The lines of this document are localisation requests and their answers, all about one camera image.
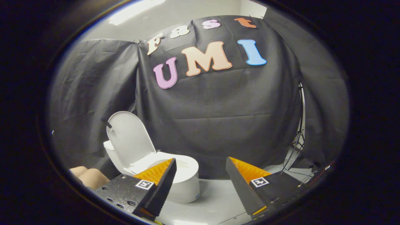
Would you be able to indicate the black backdrop stand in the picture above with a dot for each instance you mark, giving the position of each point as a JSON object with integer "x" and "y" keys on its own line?
{"x": 300, "y": 131}

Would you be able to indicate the white ceramic toilet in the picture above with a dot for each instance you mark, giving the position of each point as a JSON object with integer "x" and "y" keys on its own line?
{"x": 187, "y": 187}

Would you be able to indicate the person's bare knee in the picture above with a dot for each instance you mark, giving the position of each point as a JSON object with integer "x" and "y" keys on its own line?
{"x": 78, "y": 170}
{"x": 93, "y": 178}

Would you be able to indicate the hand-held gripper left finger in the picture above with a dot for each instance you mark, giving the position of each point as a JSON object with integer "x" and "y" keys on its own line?
{"x": 161, "y": 193}

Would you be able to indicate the ceiling light panel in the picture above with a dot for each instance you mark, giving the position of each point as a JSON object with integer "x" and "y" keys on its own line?
{"x": 134, "y": 11}

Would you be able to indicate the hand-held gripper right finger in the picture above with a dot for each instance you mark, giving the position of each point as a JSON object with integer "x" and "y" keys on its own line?
{"x": 242, "y": 190}

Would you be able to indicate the black backdrop cloth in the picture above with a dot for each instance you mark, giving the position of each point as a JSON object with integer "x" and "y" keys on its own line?
{"x": 218, "y": 118}

